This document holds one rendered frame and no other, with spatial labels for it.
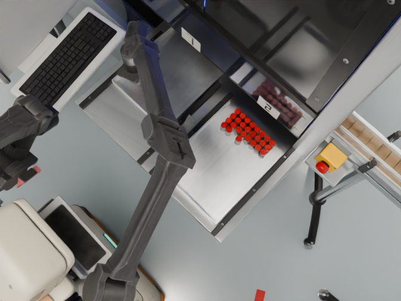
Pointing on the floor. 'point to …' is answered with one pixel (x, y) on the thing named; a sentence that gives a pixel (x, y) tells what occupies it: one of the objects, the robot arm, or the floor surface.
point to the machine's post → (352, 93)
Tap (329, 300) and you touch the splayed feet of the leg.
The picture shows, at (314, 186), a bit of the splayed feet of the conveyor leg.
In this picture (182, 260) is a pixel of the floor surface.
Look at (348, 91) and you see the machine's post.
